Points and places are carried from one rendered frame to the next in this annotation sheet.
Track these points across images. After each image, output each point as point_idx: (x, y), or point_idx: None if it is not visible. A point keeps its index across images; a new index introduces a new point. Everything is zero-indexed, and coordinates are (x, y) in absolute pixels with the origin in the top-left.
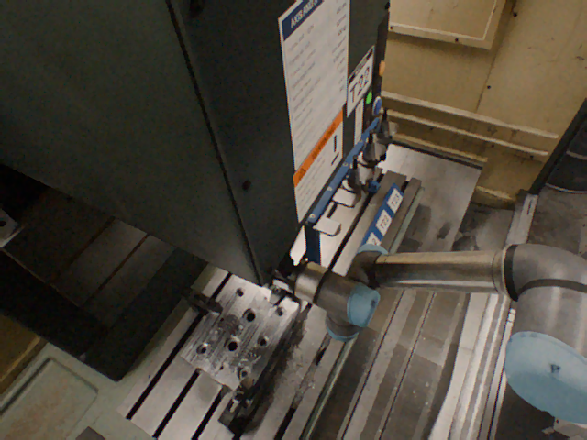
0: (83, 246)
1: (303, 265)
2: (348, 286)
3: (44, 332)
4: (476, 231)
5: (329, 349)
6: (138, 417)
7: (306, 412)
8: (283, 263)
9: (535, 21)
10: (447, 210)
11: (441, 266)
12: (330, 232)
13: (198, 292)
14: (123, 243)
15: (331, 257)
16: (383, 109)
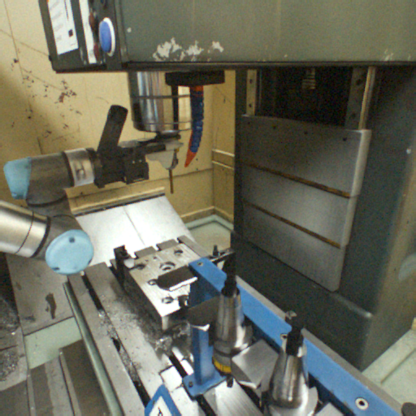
0: (262, 166)
1: (88, 149)
2: (36, 158)
3: (234, 190)
4: None
5: (112, 350)
6: (171, 240)
7: (87, 313)
8: (101, 143)
9: None
10: None
11: None
12: (165, 275)
13: (225, 254)
14: (279, 202)
15: (218, 414)
16: (406, 402)
